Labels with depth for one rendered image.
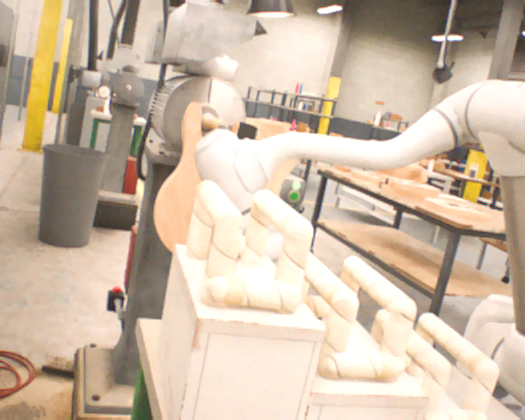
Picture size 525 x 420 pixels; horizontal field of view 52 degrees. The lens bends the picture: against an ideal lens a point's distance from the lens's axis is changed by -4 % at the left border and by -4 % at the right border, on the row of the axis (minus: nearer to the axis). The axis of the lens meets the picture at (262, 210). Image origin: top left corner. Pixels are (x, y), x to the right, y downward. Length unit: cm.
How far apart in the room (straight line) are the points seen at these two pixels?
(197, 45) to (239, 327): 87
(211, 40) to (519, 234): 81
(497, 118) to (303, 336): 67
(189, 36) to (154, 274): 86
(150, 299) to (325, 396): 131
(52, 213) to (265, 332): 382
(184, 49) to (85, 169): 299
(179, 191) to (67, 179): 283
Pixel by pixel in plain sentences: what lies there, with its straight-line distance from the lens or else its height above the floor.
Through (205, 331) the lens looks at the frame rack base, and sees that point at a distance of 60.
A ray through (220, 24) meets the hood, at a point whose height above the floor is 149.
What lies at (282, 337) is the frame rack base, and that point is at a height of 109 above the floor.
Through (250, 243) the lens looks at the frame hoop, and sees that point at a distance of 80.
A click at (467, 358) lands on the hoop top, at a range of 86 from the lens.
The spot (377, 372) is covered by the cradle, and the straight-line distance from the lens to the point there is 72.
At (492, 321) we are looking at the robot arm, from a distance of 152.
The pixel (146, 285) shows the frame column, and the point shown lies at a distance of 191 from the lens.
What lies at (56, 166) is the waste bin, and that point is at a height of 61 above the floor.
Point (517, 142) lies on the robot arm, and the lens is 113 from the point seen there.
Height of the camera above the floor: 133
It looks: 11 degrees down
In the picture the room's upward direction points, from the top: 12 degrees clockwise
